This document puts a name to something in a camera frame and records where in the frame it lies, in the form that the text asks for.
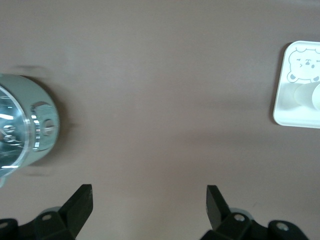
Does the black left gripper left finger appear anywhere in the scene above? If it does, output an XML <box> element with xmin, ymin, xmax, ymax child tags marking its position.
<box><xmin>0</xmin><ymin>184</ymin><xmax>94</xmax><ymax>240</ymax></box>

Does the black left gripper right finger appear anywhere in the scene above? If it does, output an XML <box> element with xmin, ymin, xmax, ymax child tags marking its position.
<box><xmin>201</xmin><ymin>184</ymin><xmax>308</xmax><ymax>240</ymax></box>

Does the white IKEA cup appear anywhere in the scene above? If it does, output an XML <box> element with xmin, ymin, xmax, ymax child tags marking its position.
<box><xmin>293</xmin><ymin>82</ymin><xmax>320</xmax><ymax>111</ymax></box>

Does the sage green electric cooking pot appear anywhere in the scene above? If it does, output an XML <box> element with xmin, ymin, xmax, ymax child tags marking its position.
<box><xmin>0</xmin><ymin>73</ymin><xmax>61</xmax><ymax>189</ymax></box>

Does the cream tray with bear print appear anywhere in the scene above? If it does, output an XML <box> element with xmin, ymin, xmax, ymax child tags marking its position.
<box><xmin>272</xmin><ymin>40</ymin><xmax>320</xmax><ymax>130</ymax></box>

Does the brown table mat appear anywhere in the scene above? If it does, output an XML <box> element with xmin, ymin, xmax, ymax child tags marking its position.
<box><xmin>0</xmin><ymin>0</ymin><xmax>320</xmax><ymax>240</ymax></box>

